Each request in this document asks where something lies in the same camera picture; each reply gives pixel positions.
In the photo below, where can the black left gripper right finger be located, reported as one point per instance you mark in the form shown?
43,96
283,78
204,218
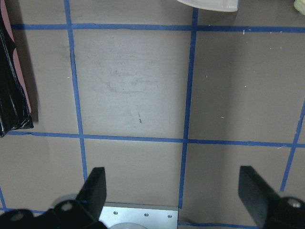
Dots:
260,200

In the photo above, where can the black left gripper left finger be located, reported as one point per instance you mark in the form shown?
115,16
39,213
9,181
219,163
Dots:
92,194

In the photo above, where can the bin with black bag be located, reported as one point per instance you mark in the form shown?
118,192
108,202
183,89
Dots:
15,109

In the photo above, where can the yellow sponge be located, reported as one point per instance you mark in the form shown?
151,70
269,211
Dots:
299,5

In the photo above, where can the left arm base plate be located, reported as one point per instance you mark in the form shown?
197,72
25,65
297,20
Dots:
135,216

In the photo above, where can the beige plastic dustpan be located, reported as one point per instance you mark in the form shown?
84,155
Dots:
214,5

